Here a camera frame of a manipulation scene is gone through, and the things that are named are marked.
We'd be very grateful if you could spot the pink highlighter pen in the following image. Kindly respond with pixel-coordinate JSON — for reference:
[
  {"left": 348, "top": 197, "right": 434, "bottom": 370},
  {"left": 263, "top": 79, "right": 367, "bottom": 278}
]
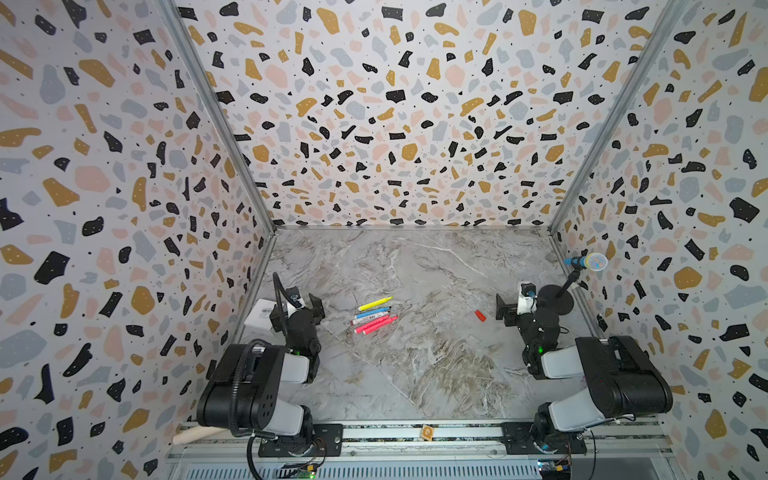
[
  {"left": 355, "top": 315, "right": 390, "bottom": 334},
  {"left": 363, "top": 316, "right": 398, "bottom": 335}
]

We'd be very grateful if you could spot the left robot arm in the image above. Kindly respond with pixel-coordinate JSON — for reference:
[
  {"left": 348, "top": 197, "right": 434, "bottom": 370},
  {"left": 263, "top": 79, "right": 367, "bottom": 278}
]
[{"left": 196, "top": 295, "right": 325, "bottom": 443}]

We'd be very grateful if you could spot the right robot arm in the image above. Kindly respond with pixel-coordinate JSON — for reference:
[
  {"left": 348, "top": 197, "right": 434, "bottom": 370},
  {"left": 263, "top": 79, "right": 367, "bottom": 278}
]
[{"left": 495, "top": 291, "right": 673, "bottom": 454}]

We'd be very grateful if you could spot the yellow highlighter pen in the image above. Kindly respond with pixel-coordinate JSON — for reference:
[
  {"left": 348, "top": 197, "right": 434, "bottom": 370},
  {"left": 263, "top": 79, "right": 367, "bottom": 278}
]
[{"left": 358, "top": 296, "right": 393, "bottom": 312}]

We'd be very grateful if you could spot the blue highlighter pen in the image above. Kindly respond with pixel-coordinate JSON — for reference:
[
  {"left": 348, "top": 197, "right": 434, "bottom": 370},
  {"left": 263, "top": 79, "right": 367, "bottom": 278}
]
[{"left": 354, "top": 307, "right": 390, "bottom": 321}]

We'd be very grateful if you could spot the black microphone stand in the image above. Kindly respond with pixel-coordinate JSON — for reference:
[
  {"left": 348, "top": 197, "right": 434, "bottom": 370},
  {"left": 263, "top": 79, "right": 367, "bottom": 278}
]
[{"left": 537, "top": 269, "right": 581, "bottom": 315}]

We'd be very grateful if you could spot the white small box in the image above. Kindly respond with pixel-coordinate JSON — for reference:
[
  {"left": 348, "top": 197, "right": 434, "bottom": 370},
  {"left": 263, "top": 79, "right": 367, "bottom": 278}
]
[{"left": 244, "top": 299, "right": 277, "bottom": 332}]

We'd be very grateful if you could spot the blue microphone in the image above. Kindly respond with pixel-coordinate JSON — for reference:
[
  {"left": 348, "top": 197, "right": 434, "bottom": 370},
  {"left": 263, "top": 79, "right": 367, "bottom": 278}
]
[{"left": 564, "top": 252, "right": 609, "bottom": 272}]

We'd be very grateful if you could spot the wooden stick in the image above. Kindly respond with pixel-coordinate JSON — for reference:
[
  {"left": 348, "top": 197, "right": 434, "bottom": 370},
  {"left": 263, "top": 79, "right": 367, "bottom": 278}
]
[{"left": 172, "top": 426, "right": 226, "bottom": 446}]

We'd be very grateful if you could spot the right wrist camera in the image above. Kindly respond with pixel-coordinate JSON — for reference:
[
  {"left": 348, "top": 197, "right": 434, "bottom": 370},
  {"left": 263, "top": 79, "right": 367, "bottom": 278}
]
[{"left": 516, "top": 282, "right": 537, "bottom": 315}]

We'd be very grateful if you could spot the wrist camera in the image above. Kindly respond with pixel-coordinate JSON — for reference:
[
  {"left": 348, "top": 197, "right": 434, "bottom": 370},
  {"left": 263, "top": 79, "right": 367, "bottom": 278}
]
[
  {"left": 281, "top": 287, "right": 304, "bottom": 309},
  {"left": 516, "top": 282, "right": 537, "bottom": 315}
]

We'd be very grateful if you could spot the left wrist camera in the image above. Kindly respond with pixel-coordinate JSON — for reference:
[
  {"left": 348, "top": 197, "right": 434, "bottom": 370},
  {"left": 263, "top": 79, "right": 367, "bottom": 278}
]
[{"left": 281, "top": 287, "right": 304, "bottom": 309}]

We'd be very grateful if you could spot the orange tag on rail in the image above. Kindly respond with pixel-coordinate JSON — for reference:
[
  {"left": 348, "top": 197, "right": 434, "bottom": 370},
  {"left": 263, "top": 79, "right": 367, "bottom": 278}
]
[{"left": 420, "top": 425, "right": 434, "bottom": 441}]

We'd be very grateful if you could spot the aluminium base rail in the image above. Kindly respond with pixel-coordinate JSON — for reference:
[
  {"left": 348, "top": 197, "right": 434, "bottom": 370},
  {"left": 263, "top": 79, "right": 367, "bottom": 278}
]
[{"left": 159, "top": 417, "right": 684, "bottom": 479}]

